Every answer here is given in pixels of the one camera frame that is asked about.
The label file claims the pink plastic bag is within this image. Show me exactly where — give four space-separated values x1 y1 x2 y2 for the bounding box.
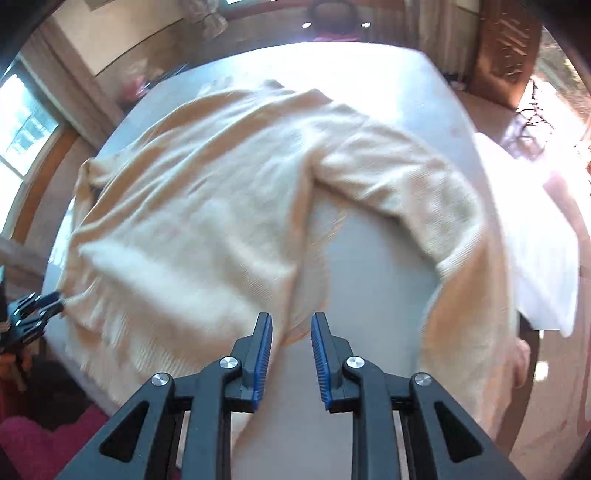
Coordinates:
117 59 163 104

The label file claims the beige side curtain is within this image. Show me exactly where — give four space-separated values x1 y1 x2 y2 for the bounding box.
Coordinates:
19 17 124 149

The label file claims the round-back chair pink cushion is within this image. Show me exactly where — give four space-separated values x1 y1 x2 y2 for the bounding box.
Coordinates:
301 0 365 42

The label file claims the white cloth on right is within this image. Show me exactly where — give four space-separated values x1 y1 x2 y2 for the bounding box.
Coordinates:
474 133 580 338

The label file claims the cream knit sweater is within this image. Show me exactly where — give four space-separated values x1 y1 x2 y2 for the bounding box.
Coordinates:
58 81 518 435

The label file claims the carved wooden door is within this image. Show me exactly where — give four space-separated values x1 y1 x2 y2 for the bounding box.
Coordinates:
468 0 542 110

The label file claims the knotted grey curtain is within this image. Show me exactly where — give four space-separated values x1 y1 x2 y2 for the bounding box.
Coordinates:
178 0 228 40

